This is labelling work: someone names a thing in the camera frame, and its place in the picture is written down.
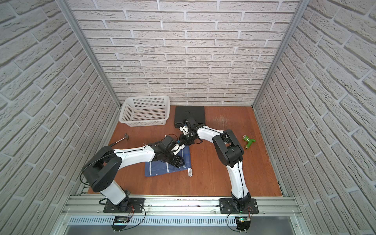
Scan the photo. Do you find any right controller box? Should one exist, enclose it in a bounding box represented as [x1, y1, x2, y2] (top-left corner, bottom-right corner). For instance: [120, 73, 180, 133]
[235, 216, 251, 233]

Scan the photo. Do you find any steel claw hammer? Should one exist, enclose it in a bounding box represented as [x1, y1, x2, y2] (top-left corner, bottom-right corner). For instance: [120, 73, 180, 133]
[109, 133, 129, 147]

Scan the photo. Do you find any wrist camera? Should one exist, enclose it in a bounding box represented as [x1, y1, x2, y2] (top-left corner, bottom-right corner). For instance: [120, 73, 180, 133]
[171, 144, 185, 155]
[179, 118, 199, 135]

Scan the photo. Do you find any aluminium mounting rail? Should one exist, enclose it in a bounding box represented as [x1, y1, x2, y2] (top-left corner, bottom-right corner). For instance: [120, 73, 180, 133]
[62, 194, 302, 216]

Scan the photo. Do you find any white care label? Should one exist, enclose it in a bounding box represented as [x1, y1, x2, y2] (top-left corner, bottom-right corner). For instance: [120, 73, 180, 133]
[188, 168, 193, 177]

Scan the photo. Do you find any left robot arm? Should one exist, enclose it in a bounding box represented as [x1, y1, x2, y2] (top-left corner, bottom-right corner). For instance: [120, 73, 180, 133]
[81, 136, 185, 212]

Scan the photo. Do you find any controller box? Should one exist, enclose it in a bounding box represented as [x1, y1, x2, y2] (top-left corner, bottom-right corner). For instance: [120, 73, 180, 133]
[235, 216, 251, 233]
[112, 216, 131, 232]

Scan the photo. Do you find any left controller box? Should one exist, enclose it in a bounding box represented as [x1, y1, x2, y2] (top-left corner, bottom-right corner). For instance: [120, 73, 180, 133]
[112, 216, 131, 232]

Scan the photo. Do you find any white plastic basket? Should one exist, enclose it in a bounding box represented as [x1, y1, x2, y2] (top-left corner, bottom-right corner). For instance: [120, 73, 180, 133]
[119, 96, 170, 127]

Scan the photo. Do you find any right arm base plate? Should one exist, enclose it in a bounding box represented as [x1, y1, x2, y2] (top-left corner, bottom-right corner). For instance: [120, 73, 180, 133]
[219, 198, 259, 214]

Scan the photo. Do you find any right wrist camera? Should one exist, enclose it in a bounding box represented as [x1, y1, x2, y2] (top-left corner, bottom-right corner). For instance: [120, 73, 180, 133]
[179, 118, 199, 135]

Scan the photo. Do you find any green toy drill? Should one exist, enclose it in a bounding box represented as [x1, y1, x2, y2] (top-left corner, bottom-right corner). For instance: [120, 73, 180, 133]
[242, 135, 256, 149]

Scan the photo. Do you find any black plastic tool case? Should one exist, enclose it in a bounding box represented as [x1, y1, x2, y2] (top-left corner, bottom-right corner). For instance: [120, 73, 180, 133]
[174, 106, 206, 128]

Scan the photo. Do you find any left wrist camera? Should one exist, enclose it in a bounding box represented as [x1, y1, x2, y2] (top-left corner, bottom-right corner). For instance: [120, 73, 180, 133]
[171, 144, 185, 155]

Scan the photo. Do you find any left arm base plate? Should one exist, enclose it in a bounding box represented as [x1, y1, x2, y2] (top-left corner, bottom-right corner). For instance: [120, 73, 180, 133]
[103, 197, 146, 214]

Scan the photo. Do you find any blue plaid pillowcase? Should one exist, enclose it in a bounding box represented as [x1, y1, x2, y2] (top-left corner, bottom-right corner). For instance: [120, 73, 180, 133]
[145, 146, 192, 177]

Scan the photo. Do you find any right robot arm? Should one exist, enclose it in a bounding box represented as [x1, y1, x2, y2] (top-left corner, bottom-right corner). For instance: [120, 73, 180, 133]
[179, 125, 252, 212]

